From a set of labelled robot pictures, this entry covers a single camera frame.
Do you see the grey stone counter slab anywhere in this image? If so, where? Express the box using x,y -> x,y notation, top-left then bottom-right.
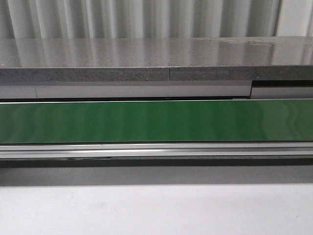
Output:
0,37 -> 313,83

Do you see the green conveyor belt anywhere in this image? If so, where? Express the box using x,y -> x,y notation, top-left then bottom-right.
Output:
0,99 -> 313,144

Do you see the white panel under counter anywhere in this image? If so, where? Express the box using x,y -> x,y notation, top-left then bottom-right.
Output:
0,80 -> 313,99

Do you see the white pleated curtain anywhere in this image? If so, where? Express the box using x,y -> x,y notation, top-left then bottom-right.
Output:
0,0 -> 313,39

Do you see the aluminium conveyor front rail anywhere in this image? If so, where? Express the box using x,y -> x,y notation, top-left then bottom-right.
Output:
0,141 -> 313,168

